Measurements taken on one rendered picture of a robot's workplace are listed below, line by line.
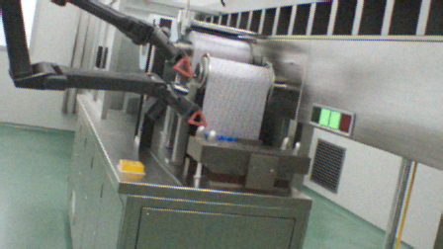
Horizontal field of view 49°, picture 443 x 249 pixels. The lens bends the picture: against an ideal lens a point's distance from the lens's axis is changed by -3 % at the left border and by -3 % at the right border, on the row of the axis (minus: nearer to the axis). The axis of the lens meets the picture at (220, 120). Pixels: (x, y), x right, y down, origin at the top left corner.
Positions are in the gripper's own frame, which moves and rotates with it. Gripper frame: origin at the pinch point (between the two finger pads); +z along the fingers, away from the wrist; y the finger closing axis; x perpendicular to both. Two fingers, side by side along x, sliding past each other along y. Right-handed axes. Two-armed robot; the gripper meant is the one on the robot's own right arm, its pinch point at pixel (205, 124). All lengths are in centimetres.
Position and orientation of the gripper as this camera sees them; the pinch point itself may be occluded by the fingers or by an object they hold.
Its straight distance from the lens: 181.0
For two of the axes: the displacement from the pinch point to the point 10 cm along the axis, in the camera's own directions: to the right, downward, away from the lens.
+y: 3.2, 1.5, -9.4
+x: 6.2, -7.8, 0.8
